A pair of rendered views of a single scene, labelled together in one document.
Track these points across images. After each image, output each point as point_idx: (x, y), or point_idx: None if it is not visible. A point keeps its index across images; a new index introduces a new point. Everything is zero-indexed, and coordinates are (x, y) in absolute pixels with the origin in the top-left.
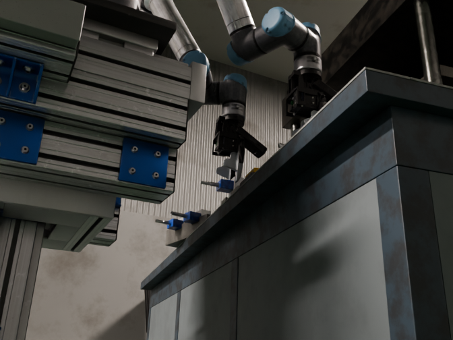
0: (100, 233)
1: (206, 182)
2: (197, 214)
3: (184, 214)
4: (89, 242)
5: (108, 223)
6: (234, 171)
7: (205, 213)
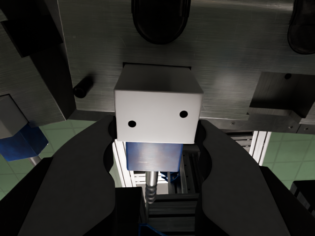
0: (143, 202)
1: (156, 190)
2: (27, 135)
3: (37, 158)
4: (191, 193)
5: (141, 208)
6: (104, 158)
7: (12, 119)
